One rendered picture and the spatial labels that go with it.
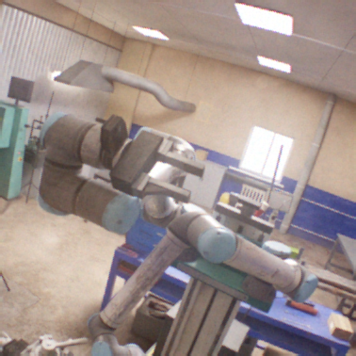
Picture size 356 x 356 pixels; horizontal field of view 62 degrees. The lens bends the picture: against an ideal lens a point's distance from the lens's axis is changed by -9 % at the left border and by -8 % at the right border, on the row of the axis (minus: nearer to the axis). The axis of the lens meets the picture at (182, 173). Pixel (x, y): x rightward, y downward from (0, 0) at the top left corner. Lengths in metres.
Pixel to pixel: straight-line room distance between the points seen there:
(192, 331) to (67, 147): 1.73
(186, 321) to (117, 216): 1.57
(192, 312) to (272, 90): 6.28
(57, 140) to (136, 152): 0.17
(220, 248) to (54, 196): 0.56
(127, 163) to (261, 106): 7.17
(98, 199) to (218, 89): 7.32
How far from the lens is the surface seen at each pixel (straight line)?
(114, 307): 1.27
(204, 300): 2.07
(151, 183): 0.60
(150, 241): 2.97
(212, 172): 7.50
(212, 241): 1.02
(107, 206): 0.66
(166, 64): 8.39
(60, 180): 0.72
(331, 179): 7.84
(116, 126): 0.60
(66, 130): 0.69
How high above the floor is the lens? 2.28
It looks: 13 degrees down
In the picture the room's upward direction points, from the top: 17 degrees clockwise
